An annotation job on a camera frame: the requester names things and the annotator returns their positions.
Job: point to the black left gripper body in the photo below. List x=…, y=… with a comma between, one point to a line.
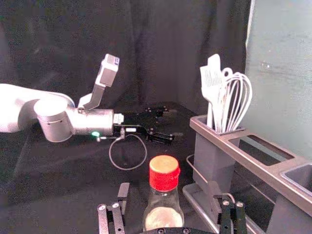
x=139, y=124

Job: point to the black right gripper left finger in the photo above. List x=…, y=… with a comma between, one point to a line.
x=123, y=195

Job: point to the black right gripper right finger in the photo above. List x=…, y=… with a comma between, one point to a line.
x=231, y=214

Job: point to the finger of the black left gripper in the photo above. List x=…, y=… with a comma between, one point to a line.
x=163, y=138
x=161, y=111

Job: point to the clear bottle with red cap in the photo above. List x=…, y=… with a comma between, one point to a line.
x=163, y=195

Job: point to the grey utensil holder cup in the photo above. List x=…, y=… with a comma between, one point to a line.
x=212, y=161

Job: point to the white slotted spatula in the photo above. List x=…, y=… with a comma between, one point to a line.
x=210, y=80

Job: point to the black rack with steel bars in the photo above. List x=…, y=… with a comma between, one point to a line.
x=258, y=156

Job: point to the white solid spatula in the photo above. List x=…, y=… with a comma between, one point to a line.
x=214, y=59

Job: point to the steel rack cup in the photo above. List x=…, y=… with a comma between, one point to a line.
x=299, y=175

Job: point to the white whisk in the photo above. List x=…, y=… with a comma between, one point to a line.
x=241, y=102

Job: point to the black cloth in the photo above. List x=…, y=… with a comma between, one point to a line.
x=61, y=36

